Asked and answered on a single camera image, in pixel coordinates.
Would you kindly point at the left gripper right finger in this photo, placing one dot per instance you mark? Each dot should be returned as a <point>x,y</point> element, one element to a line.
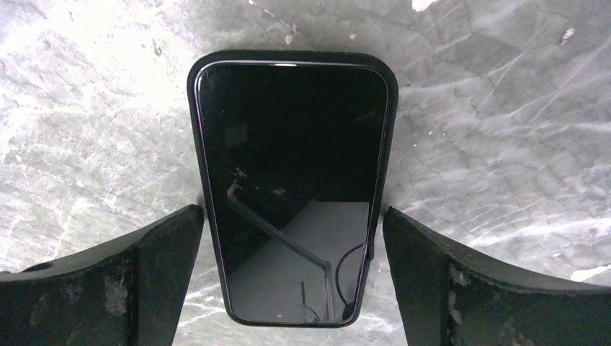
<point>451,294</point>

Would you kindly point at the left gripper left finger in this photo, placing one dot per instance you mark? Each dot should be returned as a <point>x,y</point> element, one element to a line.
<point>127,291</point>

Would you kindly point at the black phone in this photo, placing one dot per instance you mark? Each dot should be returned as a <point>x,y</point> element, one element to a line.
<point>293,149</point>

